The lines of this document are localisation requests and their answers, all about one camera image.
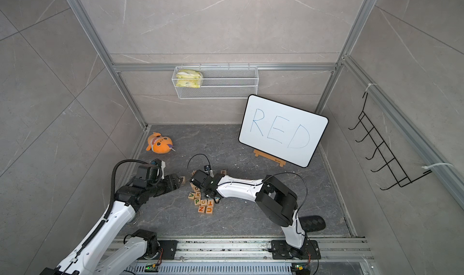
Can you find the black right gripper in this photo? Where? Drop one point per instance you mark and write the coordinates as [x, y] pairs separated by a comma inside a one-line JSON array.
[[206, 196]]

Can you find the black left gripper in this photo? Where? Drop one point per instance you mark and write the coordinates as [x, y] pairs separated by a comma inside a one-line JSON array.
[[171, 182]]

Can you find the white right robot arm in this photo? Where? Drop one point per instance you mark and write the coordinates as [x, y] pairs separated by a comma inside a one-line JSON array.
[[277, 201]]

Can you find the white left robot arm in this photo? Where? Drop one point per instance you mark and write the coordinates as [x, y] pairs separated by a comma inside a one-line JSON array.
[[87, 258]]

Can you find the orange plush toy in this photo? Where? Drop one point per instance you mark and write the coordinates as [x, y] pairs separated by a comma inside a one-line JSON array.
[[159, 144]]

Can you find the wooden easel stand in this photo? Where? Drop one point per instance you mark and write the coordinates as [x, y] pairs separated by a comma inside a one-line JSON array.
[[258, 153]]

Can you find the whiteboard with RED written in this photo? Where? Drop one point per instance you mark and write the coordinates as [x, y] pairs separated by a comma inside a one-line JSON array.
[[282, 131]]

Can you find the yellow packet in basket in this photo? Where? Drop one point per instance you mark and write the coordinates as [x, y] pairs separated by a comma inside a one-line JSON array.
[[189, 79]]

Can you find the black oval pad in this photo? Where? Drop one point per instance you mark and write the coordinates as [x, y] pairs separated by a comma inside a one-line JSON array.
[[313, 223]]

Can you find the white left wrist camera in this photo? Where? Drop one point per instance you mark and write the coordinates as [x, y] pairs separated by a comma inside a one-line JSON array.
[[160, 164]]

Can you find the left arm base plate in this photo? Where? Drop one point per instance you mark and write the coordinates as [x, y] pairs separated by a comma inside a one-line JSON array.
[[164, 249]]

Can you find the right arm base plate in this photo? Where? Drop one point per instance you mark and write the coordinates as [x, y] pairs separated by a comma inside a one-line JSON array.
[[281, 250]]

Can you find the white wire mesh basket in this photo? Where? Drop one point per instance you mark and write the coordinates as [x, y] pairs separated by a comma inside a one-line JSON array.
[[220, 82]]

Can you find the black wire hook rack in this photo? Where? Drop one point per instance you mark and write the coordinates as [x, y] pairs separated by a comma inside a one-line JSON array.
[[383, 150]]

